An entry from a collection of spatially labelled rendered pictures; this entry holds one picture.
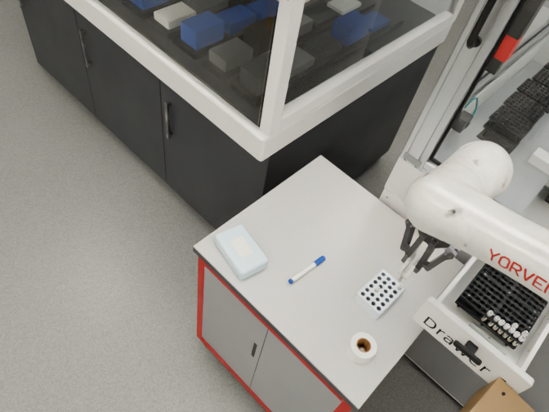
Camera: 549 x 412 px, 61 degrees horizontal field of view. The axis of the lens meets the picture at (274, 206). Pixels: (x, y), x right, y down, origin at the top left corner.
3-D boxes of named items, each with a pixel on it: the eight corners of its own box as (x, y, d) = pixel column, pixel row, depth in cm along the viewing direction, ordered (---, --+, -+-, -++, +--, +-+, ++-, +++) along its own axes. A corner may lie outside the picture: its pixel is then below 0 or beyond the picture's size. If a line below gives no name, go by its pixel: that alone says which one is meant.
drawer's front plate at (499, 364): (507, 400, 115) (533, 386, 106) (411, 317, 125) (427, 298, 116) (510, 394, 116) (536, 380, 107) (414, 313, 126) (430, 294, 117)
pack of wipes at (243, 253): (268, 267, 135) (270, 259, 131) (239, 282, 131) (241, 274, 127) (241, 229, 141) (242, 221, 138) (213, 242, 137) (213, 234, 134)
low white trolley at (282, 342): (301, 463, 174) (359, 409, 114) (192, 344, 195) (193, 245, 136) (390, 357, 204) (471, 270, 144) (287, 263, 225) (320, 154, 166)
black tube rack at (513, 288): (507, 353, 120) (521, 343, 115) (450, 306, 126) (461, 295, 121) (542, 300, 132) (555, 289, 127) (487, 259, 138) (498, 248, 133)
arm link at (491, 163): (537, 156, 82) (485, 119, 86) (500, 188, 76) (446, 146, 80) (496, 205, 93) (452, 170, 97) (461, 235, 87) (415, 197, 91)
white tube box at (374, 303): (375, 320, 129) (379, 314, 126) (352, 298, 132) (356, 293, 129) (401, 293, 135) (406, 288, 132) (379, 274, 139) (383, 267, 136)
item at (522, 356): (507, 387, 115) (521, 379, 110) (421, 315, 124) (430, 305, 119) (567, 289, 136) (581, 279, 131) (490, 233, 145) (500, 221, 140)
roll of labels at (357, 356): (346, 335, 125) (350, 329, 122) (372, 340, 126) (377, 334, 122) (345, 361, 121) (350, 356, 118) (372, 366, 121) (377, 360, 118)
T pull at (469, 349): (478, 366, 110) (481, 364, 109) (451, 344, 113) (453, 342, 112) (485, 356, 112) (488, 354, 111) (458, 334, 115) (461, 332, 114)
